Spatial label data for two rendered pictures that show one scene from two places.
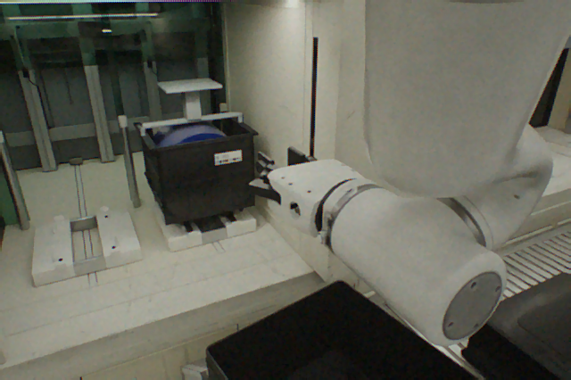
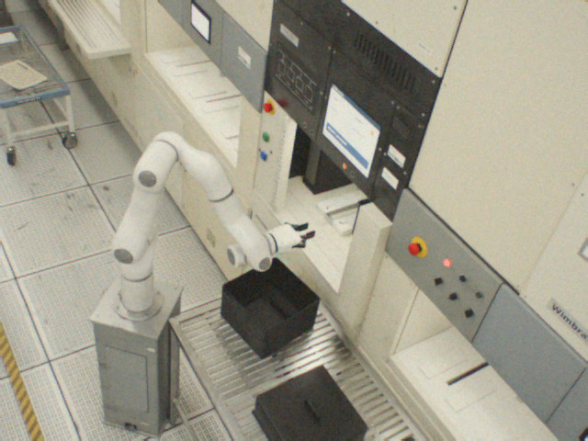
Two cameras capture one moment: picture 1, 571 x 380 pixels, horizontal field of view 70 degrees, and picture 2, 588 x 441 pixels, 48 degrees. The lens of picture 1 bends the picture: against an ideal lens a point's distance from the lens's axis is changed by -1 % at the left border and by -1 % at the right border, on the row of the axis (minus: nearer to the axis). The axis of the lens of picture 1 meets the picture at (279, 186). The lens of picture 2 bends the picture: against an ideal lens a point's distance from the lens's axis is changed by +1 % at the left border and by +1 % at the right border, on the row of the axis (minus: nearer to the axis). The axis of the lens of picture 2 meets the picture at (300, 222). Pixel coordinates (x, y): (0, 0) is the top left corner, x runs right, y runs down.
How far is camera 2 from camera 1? 225 cm
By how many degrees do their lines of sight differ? 65
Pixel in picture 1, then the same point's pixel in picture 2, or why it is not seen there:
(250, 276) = (334, 277)
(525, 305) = (332, 390)
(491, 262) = (233, 251)
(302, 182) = (278, 230)
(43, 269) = (320, 205)
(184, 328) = (306, 262)
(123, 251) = (338, 226)
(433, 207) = not seen: hidden behind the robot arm
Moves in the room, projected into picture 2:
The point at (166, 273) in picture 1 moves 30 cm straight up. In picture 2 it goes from (332, 247) to (344, 195)
